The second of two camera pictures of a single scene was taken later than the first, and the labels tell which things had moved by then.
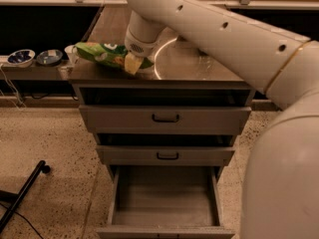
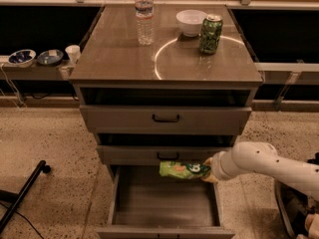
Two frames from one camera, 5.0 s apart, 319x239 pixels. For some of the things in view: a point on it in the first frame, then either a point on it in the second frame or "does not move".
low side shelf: x=37 y=72 does not move
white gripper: x=139 y=47 → x=216 y=166
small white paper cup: x=73 y=53 does not move
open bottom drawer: x=165 y=202 does not move
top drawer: x=166 y=120 does not move
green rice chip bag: x=109 y=55 → x=188 y=169
